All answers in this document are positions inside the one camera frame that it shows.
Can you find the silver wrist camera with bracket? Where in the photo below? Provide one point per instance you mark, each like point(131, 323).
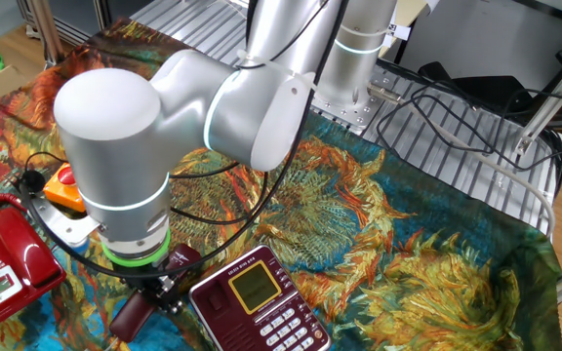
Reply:
point(61, 224)

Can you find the white marker tag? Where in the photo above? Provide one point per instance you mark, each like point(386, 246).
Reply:
point(397, 31)

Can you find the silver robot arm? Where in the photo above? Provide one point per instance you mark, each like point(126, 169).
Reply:
point(115, 146)

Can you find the black office chair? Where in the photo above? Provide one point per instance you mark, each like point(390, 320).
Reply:
point(481, 90)

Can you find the red telephone handset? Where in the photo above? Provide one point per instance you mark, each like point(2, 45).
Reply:
point(22, 248)

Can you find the aluminium frame rail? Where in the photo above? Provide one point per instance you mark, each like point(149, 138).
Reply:
point(83, 22)

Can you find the maroon telephone base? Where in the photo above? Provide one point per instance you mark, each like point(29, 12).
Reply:
point(222, 317)

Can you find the orange emergency stop button box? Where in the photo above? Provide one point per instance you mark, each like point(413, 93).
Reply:
point(59, 192)

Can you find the slanted aluminium profile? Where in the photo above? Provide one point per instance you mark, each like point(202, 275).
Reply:
point(554, 92)

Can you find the silver base mounting plate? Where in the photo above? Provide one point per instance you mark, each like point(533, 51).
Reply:
point(354, 117)

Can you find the sunflower painting tablecloth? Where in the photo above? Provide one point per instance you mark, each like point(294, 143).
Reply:
point(359, 219)

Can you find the thick aluminium frame post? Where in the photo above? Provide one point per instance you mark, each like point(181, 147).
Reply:
point(47, 34)

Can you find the maroon telephone handset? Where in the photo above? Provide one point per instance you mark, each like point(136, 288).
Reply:
point(130, 317)

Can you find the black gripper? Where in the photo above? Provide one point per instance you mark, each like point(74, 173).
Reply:
point(149, 280)

